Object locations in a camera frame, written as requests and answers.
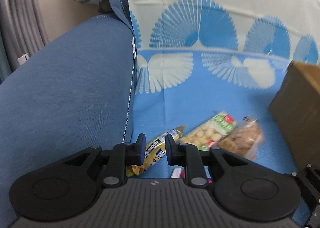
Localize green label white puffs pack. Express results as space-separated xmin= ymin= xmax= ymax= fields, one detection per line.
xmin=177 ymin=111 xmax=237 ymax=151

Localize yellow blue snack bar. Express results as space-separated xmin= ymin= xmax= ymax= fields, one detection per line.
xmin=126 ymin=125 xmax=185 ymax=177

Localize clear bag brown biscuits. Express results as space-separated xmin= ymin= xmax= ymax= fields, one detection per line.
xmin=217 ymin=117 xmax=264 ymax=161

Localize brown cardboard box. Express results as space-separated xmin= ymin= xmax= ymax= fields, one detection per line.
xmin=268 ymin=62 xmax=320 ymax=170

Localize blue white fan pattern cloth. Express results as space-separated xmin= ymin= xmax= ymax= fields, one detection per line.
xmin=126 ymin=0 xmax=320 ymax=228

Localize grey ribbed curtain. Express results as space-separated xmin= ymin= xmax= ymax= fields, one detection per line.
xmin=1 ymin=0 xmax=49 ymax=71

